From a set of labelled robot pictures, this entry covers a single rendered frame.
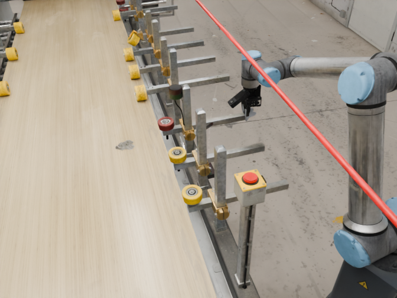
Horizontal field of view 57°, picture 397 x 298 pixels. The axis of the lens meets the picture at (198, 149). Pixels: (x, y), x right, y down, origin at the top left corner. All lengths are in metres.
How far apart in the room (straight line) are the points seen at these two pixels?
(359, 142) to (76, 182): 1.07
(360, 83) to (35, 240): 1.18
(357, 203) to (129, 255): 0.79
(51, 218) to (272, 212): 1.57
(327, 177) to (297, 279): 0.92
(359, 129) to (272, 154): 1.82
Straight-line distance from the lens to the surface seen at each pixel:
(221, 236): 1.54
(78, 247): 1.35
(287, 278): 2.30
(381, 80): 1.22
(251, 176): 1.02
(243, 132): 3.23
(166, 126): 1.78
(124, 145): 1.69
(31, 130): 1.95
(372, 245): 1.45
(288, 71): 1.72
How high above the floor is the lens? 1.93
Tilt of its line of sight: 39 degrees down
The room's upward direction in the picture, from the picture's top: 2 degrees counter-clockwise
